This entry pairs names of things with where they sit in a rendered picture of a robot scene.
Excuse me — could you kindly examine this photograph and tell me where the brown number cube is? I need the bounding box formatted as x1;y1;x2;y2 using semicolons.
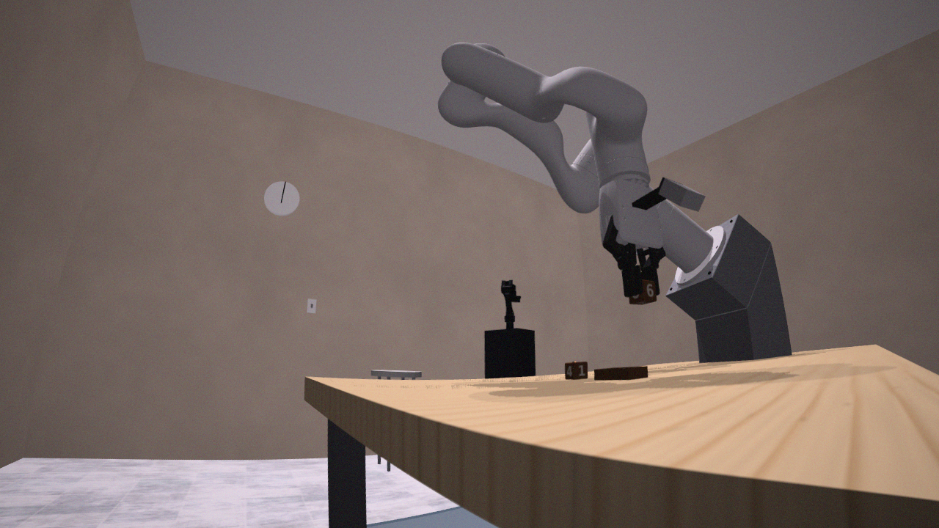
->
629;279;657;305
565;362;588;380

